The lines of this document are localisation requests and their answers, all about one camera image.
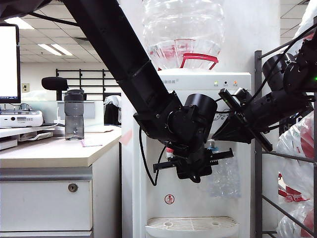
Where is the white projector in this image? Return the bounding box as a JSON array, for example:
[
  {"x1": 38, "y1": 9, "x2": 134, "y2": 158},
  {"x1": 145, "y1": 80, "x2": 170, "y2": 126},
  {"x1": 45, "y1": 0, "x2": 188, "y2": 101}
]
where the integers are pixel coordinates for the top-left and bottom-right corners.
[{"x1": 0, "y1": 110, "x2": 44, "y2": 128}]

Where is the black framed computer monitor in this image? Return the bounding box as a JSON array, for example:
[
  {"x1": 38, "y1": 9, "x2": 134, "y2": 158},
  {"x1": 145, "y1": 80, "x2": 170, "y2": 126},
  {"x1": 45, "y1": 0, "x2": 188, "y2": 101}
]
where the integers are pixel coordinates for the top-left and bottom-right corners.
[{"x1": 0, "y1": 23, "x2": 22, "y2": 104}]

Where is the white drawer cabinet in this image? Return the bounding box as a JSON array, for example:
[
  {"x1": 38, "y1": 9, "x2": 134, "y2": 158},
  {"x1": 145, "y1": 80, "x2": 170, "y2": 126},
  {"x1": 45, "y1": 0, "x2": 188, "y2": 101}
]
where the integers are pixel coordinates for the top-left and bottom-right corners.
[{"x1": 0, "y1": 142, "x2": 122, "y2": 238}]

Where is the grey sports water bottle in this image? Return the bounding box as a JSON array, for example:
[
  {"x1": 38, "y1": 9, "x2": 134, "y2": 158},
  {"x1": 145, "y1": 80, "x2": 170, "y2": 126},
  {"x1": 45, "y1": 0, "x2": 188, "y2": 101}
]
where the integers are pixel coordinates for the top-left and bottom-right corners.
[{"x1": 63, "y1": 89, "x2": 86, "y2": 141}]

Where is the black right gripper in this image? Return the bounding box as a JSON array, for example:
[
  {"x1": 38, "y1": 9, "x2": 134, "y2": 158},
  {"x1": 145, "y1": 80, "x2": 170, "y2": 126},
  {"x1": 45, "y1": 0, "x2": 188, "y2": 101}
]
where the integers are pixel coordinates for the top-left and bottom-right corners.
[{"x1": 211, "y1": 88, "x2": 273, "y2": 152}]

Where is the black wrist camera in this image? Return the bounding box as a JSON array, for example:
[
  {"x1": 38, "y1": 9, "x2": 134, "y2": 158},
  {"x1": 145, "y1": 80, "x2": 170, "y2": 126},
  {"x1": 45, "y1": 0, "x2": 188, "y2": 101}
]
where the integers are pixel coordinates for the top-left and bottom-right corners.
[
  {"x1": 231, "y1": 87, "x2": 251, "y2": 104},
  {"x1": 176, "y1": 166, "x2": 213, "y2": 183}
]

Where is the white draped cloth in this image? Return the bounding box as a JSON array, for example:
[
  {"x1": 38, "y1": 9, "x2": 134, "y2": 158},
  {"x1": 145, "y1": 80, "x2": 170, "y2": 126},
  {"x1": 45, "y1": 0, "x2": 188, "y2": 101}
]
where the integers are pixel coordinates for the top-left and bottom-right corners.
[{"x1": 103, "y1": 95, "x2": 122, "y2": 124}]

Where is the black chair headrest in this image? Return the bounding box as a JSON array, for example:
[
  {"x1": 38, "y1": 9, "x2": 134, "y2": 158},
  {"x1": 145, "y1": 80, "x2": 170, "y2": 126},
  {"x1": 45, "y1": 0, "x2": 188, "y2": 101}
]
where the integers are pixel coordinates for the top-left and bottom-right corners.
[{"x1": 41, "y1": 76, "x2": 69, "y2": 101}]

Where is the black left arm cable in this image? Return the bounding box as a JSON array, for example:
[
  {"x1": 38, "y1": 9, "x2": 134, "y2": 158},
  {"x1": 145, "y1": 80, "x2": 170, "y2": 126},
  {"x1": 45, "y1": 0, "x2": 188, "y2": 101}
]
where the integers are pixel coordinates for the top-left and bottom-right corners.
[{"x1": 138, "y1": 127, "x2": 167, "y2": 186}]

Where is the pink tape patch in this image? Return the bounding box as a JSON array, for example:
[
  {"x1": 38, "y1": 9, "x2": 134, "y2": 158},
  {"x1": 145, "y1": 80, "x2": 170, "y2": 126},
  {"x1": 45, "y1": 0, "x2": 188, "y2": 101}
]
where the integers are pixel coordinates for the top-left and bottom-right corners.
[{"x1": 119, "y1": 130, "x2": 133, "y2": 146}]

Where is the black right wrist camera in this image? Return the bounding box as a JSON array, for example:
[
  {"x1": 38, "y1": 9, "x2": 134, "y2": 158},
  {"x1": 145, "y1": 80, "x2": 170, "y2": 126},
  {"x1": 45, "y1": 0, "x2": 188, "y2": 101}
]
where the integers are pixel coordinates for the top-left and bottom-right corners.
[{"x1": 231, "y1": 87, "x2": 251, "y2": 104}]

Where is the blue cold water tap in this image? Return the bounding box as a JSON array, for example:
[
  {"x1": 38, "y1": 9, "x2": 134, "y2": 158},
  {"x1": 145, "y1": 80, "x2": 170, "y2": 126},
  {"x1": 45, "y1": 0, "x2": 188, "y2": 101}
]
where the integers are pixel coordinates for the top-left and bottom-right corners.
[{"x1": 207, "y1": 139, "x2": 220, "y2": 151}]

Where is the white water dispenser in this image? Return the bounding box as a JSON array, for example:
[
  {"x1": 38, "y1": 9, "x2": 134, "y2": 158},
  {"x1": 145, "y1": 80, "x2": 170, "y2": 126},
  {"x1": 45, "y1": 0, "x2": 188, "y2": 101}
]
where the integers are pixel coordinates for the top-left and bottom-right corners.
[{"x1": 131, "y1": 69, "x2": 252, "y2": 238}]

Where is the white monitor riser shelf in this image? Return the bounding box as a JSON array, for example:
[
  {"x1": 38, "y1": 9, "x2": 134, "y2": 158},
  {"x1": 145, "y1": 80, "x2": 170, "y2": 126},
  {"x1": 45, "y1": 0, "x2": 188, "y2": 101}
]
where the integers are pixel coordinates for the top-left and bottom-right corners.
[{"x1": 0, "y1": 125, "x2": 59, "y2": 151}]

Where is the dark metal storage rack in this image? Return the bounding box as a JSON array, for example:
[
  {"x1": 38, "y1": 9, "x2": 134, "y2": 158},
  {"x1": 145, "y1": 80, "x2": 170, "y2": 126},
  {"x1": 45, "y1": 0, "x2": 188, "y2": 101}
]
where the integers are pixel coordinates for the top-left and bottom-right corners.
[{"x1": 254, "y1": 24, "x2": 317, "y2": 238}]

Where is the black office chair back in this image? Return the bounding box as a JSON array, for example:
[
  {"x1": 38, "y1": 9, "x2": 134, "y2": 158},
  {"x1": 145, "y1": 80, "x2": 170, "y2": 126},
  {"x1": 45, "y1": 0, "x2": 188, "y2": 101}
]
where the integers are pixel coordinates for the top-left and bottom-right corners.
[{"x1": 104, "y1": 103, "x2": 119, "y2": 125}]

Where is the white drip tray grille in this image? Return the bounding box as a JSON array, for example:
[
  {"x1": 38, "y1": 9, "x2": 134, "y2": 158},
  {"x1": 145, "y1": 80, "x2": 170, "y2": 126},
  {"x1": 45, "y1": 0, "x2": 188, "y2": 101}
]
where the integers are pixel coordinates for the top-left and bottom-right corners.
[{"x1": 145, "y1": 216, "x2": 239, "y2": 229}]

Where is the black wall shelf rack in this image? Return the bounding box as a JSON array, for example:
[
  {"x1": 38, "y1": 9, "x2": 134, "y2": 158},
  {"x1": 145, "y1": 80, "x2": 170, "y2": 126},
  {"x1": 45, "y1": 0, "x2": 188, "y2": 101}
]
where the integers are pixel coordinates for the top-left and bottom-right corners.
[{"x1": 55, "y1": 68, "x2": 121, "y2": 94}]

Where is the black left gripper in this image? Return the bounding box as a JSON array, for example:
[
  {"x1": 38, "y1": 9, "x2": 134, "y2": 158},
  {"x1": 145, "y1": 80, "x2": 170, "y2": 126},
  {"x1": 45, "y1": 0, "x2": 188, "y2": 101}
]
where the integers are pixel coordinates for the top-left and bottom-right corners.
[{"x1": 153, "y1": 147, "x2": 234, "y2": 173}]

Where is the clear water jug red handle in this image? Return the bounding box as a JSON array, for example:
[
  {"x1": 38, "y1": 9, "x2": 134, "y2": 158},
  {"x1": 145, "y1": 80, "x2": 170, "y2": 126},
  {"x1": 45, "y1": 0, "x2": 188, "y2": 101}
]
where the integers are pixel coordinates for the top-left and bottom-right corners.
[{"x1": 141, "y1": 0, "x2": 225, "y2": 72}]

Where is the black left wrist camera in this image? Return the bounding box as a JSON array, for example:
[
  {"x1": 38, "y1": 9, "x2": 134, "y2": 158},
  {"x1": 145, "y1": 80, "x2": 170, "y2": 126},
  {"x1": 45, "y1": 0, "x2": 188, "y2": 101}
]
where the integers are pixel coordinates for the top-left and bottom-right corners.
[{"x1": 176, "y1": 166, "x2": 213, "y2": 183}]

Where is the fluorescent ceiling light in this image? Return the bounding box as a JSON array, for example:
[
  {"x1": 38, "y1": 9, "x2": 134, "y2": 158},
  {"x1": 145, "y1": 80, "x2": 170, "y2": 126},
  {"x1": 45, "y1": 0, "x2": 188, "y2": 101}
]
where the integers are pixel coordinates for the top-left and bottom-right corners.
[
  {"x1": 38, "y1": 44, "x2": 73, "y2": 57},
  {"x1": 4, "y1": 16, "x2": 34, "y2": 30}
]

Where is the white box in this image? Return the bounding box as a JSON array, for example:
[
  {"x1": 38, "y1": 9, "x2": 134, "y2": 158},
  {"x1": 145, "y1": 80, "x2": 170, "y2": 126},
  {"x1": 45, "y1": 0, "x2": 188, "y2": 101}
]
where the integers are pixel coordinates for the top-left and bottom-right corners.
[{"x1": 57, "y1": 100, "x2": 105, "y2": 133}]

